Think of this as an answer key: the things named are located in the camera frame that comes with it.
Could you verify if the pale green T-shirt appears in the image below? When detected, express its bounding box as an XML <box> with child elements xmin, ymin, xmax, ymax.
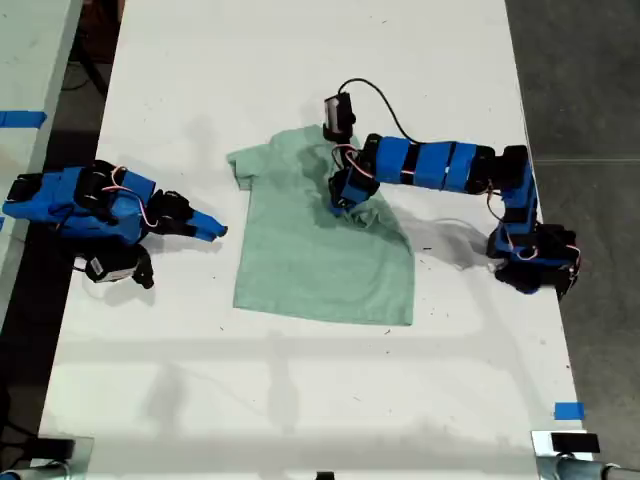
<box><xmin>225</xmin><ymin>124</ymin><xmax>416</xmax><ymax>327</ymax></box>

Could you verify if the long blue tape strip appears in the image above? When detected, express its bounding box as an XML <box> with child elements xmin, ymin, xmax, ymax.
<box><xmin>0</xmin><ymin>110</ymin><xmax>49</xmax><ymax>129</ymax></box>

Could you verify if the white side table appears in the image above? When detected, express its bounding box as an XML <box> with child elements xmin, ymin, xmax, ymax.
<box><xmin>0</xmin><ymin>0</ymin><xmax>85</xmax><ymax>321</ymax></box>

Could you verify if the small black box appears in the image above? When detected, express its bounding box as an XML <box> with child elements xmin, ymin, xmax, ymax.
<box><xmin>23</xmin><ymin>437</ymin><xmax>77</xmax><ymax>462</ymax></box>
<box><xmin>549</xmin><ymin>432</ymin><xmax>601</xmax><ymax>454</ymax></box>

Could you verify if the metal clamp pipe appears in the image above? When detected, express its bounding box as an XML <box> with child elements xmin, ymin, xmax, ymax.
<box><xmin>0</xmin><ymin>461</ymin><xmax>70</xmax><ymax>480</ymax></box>
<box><xmin>535</xmin><ymin>453</ymin><xmax>640</xmax><ymax>480</ymax></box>

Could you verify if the small blue tape square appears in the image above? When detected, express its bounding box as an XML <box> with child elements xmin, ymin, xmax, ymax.
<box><xmin>553</xmin><ymin>401</ymin><xmax>586</xmax><ymax>422</ymax></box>

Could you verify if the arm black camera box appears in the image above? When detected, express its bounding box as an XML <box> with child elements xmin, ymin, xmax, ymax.
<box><xmin>322</xmin><ymin>92</ymin><xmax>359</xmax><ymax>142</ymax></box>
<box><xmin>79</xmin><ymin>246</ymin><xmax>156</xmax><ymax>291</ymax></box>

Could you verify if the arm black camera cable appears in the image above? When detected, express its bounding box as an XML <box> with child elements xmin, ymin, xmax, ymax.
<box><xmin>337</xmin><ymin>77</ymin><xmax>419</xmax><ymax>145</ymax></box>

